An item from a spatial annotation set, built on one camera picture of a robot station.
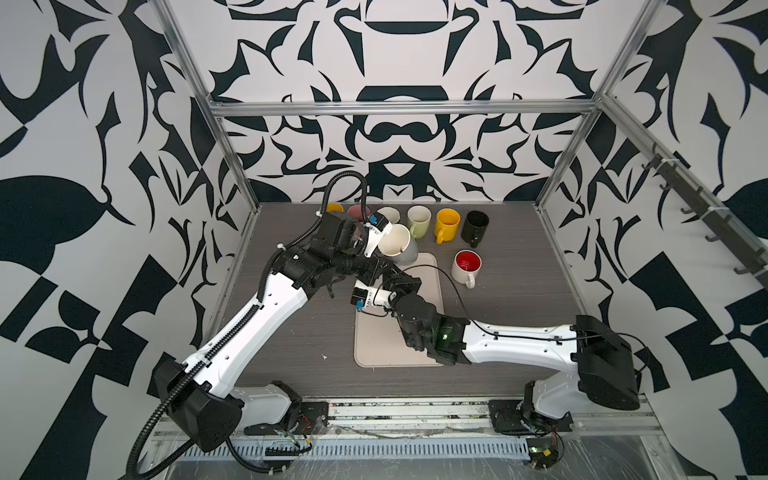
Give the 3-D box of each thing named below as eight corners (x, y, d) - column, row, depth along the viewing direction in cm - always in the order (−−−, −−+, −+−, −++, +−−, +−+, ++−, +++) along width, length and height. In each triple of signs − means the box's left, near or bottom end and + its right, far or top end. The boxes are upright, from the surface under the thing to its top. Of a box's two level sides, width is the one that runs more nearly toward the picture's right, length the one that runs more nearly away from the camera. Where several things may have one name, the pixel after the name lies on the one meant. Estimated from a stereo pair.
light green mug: (407, 244, 110) (409, 226, 102) (406, 222, 116) (408, 204, 108) (429, 244, 110) (433, 226, 102) (427, 223, 116) (430, 204, 108)
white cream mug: (454, 289, 97) (458, 279, 92) (449, 260, 104) (452, 249, 99) (481, 289, 97) (487, 279, 92) (475, 260, 104) (479, 249, 99)
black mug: (464, 248, 108) (469, 233, 102) (459, 226, 115) (464, 210, 108) (486, 248, 108) (492, 233, 102) (480, 226, 115) (486, 210, 108)
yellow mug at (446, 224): (435, 248, 110) (439, 230, 102) (432, 226, 116) (436, 208, 108) (457, 248, 110) (463, 230, 102) (453, 227, 116) (458, 208, 108)
